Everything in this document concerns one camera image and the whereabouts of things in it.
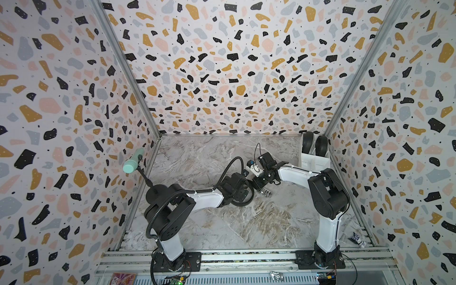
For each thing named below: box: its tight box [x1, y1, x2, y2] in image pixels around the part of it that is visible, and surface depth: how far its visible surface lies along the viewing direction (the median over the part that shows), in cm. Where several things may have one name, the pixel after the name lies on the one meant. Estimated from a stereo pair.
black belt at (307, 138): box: [301, 131, 315, 154], surface depth 109 cm
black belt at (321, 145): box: [315, 134, 328, 157], surface depth 108 cm
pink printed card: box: [110, 271, 136, 285], surface depth 70 cm
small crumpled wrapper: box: [352, 231, 367, 249], surface depth 80 cm
